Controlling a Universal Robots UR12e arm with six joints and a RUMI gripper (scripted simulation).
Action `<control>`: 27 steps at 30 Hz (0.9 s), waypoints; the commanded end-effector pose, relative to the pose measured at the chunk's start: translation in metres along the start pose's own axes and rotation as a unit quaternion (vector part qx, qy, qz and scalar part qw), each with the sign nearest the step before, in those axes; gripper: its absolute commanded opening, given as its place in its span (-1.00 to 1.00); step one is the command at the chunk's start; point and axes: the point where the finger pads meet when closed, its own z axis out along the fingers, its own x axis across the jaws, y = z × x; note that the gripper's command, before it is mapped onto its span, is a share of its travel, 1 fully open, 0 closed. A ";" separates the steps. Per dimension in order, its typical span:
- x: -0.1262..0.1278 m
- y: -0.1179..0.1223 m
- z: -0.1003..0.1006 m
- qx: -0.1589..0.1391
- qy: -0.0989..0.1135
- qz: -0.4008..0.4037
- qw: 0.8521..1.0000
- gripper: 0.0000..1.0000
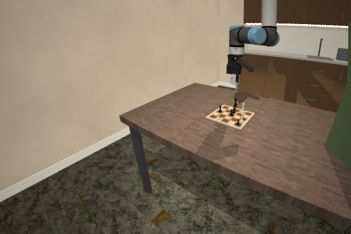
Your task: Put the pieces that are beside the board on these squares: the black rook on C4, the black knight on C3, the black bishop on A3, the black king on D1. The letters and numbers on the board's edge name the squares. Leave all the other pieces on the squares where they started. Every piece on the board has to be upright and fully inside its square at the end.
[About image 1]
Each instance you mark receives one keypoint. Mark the brown and cream chessboard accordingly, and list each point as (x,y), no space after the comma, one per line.
(231,121)

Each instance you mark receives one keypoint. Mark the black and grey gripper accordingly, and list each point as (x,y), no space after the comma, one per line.
(234,68)

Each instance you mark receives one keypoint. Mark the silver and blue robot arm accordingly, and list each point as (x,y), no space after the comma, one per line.
(239,35)

